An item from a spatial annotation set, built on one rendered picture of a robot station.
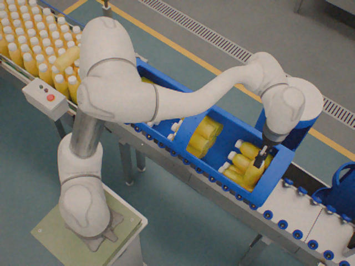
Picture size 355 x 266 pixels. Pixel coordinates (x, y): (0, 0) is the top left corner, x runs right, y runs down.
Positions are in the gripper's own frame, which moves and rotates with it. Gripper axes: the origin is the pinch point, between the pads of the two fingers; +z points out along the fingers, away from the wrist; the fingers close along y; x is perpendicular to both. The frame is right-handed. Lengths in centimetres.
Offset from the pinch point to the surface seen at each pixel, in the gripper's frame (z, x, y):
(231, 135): 24.5, 19.4, 17.1
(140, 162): 109, 75, 10
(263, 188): 9.3, -7.0, -5.8
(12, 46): 17, 140, -11
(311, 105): 23, -4, 57
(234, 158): 19.4, 11.0, 4.2
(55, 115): 22, 93, -27
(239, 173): 24.1, 5.5, 1.8
